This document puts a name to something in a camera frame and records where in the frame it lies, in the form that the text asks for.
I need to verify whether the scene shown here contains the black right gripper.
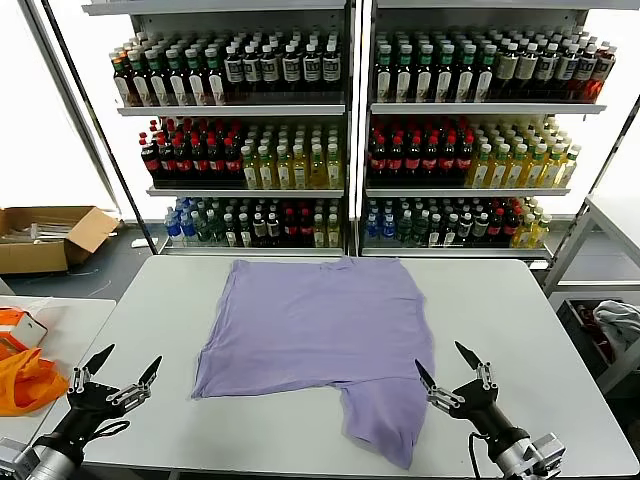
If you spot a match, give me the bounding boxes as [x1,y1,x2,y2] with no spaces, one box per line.
[413,340,517,445]

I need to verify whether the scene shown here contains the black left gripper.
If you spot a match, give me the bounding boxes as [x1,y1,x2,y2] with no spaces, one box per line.
[53,342,164,445]

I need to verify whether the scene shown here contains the purple t-shirt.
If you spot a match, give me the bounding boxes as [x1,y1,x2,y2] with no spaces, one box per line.
[190,257,436,471]

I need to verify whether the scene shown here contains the orange cloth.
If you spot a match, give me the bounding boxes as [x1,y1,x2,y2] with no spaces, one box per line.
[0,347,71,417]

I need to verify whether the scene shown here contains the orange white carton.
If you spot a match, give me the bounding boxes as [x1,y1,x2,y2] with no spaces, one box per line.
[0,307,50,361]

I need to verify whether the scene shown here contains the black storage bin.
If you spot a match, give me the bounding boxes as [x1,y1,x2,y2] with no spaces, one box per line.
[554,298,640,396]

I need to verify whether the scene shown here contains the red fabric item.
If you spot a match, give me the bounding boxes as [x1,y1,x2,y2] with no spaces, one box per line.
[577,305,611,364]

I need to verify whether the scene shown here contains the open cardboard box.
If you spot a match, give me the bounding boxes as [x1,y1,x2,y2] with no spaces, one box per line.
[0,205,121,275]

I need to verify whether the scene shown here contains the small red cap cola bottle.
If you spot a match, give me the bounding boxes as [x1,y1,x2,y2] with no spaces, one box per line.
[283,209,299,248]
[487,208,504,245]
[502,208,519,245]
[298,209,315,248]

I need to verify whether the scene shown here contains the clear plastic tubes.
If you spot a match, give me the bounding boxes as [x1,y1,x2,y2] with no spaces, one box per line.
[0,214,76,246]

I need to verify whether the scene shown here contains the grey crumpled cloth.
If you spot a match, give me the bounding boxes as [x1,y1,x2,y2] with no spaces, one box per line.
[592,298,640,351]

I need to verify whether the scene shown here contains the yellow juice bottle white cap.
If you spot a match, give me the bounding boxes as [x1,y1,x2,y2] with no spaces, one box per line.
[291,144,310,190]
[542,143,565,189]
[507,143,529,189]
[241,145,260,190]
[524,143,547,189]
[558,144,582,189]
[470,143,492,189]
[325,143,344,190]
[489,143,511,189]
[274,144,293,190]
[308,143,327,190]
[257,145,276,190]

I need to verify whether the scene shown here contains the black slanted pole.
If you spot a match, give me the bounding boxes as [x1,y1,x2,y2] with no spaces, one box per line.
[40,0,160,255]
[549,94,640,271]

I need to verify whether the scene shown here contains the grey metal shelf rack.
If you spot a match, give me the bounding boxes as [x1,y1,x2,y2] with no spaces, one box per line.
[357,0,609,261]
[82,0,357,259]

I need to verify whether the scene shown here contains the grey slanted beam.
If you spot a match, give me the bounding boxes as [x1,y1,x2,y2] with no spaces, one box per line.
[17,0,124,214]

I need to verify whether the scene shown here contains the dark drink bottle brown cap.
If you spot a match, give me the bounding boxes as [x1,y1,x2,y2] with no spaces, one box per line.
[111,52,132,107]

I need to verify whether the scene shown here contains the green cap white label bottle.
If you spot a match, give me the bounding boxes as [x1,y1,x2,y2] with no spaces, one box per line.
[144,48,169,107]
[127,48,150,107]
[184,47,207,106]
[396,43,415,104]
[204,47,226,106]
[436,43,456,104]
[477,43,496,104]
[164,47,187,106]
[457,43,478,104]
[416,43,435,104]
[375,43,394,104]

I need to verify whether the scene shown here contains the white cap beige label bottle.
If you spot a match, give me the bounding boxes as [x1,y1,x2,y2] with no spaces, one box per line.
[496,42,519,99]
[516,42,539,99]

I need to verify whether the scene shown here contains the white cap dark label bottle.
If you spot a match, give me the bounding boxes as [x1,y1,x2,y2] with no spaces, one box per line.
[260,44,280,101]
[223,44,245,101]
[281,43,302,101]
[321,42,342,101]
[242,44,262,101]
[555,43,579,99]
[535,42,559,99]
[301,43,321,101]
[574,43,598,99]

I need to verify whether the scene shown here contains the red drink bottle white cap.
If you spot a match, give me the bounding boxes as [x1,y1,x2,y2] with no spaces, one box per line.
[592,44,617,101]

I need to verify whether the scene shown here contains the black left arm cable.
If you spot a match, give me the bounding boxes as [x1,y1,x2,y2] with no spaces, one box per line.
[82,419,132,447]

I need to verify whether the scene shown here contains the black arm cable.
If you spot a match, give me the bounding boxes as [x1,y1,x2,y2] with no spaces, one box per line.
[82,419,132,447]
[467,430,489,480]

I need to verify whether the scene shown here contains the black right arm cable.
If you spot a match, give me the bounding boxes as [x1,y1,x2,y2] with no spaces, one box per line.
[467,430,489,480]

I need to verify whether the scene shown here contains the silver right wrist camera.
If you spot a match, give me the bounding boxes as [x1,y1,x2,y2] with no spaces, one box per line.
[528,432,567,474]

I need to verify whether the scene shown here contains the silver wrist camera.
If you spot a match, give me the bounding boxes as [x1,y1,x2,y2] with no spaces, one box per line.
[0,437,26,471]
[528,432,567,474]

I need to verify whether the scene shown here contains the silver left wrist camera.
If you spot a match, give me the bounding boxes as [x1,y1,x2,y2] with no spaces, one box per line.
[0,437,26,471]

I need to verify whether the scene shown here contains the grey metal frame cart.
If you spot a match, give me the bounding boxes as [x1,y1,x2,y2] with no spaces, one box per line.
[542,194,640,396]

